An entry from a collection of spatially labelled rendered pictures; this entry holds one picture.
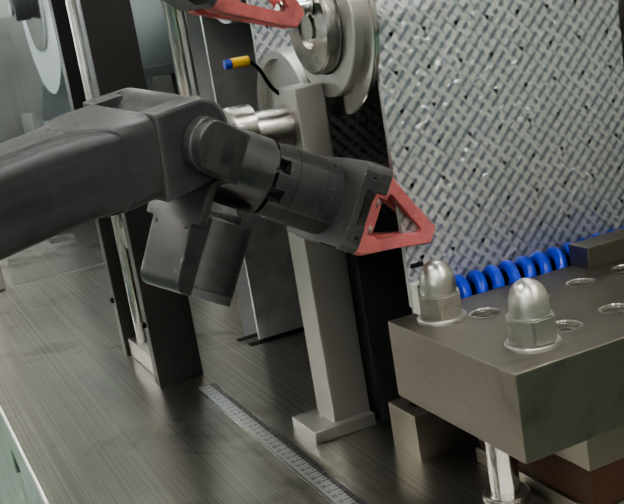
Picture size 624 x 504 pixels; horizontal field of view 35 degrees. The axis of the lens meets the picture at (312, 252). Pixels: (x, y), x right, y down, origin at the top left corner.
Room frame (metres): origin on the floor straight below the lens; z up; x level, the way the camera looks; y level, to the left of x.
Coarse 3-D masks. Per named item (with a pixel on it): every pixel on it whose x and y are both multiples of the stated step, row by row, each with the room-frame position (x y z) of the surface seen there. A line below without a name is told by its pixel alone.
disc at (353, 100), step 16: (368, 0) 0.76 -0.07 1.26; (368, 16) 0.76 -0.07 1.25; (368, 32) 0.76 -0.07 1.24; (368, 48) 0.77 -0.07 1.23; (368, 64) 0.77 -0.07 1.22; (368, 80) 0.77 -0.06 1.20; (352, 96) 0.80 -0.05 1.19; (368, 96) 0.78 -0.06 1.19; (336, 112) 0.83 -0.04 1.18; (352, 112) 0.81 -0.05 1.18
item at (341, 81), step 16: (336, 0) 0.79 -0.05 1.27; (352, 0) 0.77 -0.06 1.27; (352, 16) 0.77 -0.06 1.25; (352, 32) 0.77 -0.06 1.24; (352, 48) 0.77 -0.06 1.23; (352, 64) 0.78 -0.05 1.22; (320, 80) 0.83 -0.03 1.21; (336, 80) 0.81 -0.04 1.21; (352, 80) 0.79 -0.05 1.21; (336, 96) 0.81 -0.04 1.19
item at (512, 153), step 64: (448, 64) 0.79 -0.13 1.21; (512, 64) 0.81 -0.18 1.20; (576, 64) 0.84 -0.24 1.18; (384, 128) 0.77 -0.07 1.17; (448, 128) 0.79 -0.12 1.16; (512, 128) 0.81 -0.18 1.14; (576, 128) 0.84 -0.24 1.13; (448, 192) 0.79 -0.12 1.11; (512, 192) 0.81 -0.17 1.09; (576, 192) 0.83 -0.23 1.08; (448, 256) 0.78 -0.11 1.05; (512, 256) 0.81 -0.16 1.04
